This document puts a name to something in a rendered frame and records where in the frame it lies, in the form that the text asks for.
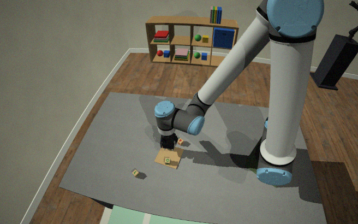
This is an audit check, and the tan flat mat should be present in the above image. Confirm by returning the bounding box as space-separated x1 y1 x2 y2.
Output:
154 146 184 169

